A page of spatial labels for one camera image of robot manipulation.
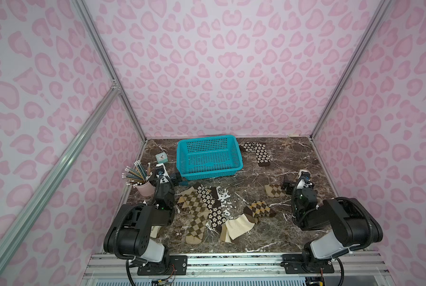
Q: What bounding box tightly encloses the small teal clock cube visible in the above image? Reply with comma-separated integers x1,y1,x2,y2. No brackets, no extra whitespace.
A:
155,152,169,164

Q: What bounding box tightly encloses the daisy sock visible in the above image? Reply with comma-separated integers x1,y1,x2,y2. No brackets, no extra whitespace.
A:
193,183,227,231
240,142,271,167

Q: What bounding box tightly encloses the cream brown striped sock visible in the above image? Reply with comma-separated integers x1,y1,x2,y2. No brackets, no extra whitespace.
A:
220,214,255,243
150,226,161,238

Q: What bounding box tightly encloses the tan argyle sock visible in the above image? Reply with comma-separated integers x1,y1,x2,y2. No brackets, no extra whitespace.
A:
265,184,287,198
178,187,210,245

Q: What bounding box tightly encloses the tan argyle sock left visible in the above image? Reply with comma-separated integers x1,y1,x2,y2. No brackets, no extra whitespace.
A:
178,187,210,245

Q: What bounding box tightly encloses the aluminium front rail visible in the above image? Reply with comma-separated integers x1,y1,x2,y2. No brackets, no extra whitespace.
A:
81,251,395,286

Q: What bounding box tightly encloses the tan argyle sock right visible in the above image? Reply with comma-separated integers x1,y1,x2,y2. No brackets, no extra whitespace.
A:
265,184,287,198

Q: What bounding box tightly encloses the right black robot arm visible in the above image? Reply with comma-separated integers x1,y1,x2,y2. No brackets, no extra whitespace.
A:
280,170,384,274

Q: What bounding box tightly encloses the bundle of pencils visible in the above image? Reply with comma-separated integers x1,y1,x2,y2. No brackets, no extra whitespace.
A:
121,160,152,188

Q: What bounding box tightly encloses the teal plastic basket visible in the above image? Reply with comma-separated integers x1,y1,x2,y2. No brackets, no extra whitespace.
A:
176,135,243,181

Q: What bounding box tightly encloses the daisy sock at back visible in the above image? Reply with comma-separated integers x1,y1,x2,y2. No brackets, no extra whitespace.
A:
240,142,271,167

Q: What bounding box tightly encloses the dark brown argyle sock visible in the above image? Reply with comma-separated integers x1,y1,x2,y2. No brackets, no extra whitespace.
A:
243,201,277,224

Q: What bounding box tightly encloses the daisy sock in middle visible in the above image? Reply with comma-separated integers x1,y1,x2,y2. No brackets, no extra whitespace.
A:
193,183,227,231

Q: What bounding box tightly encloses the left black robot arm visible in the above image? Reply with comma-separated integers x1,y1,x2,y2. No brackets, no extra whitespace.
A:
103,163,187,281

